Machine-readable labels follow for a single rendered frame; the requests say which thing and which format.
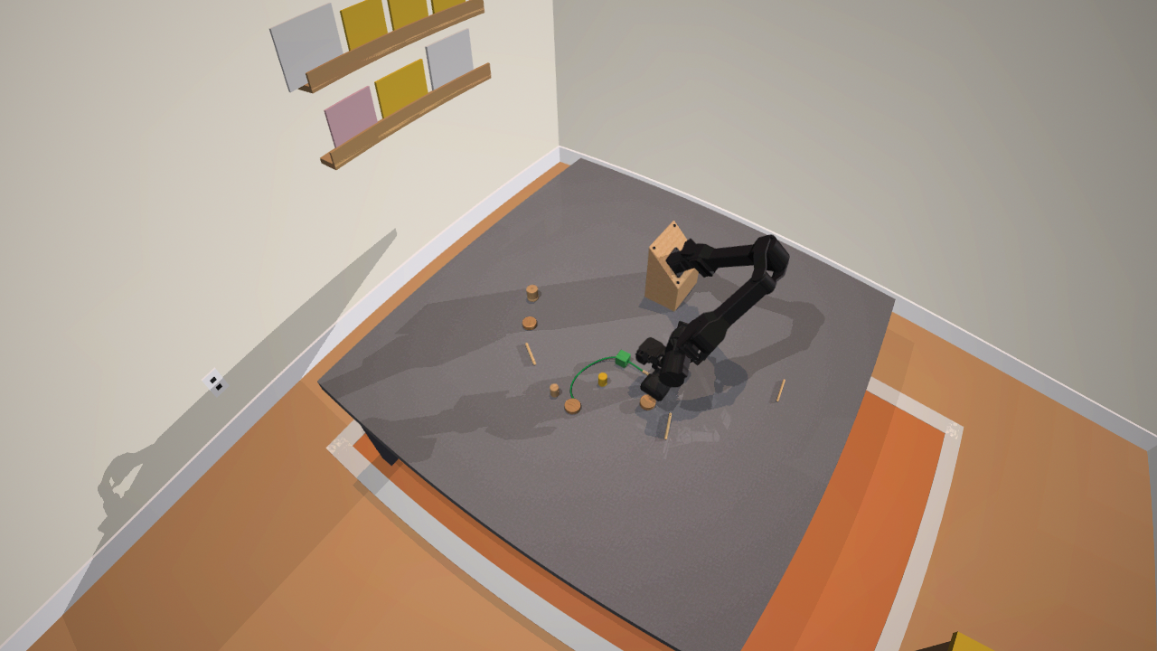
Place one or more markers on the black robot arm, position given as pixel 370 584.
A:
pixel 709 328

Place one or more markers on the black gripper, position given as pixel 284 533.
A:
pixel 651 384

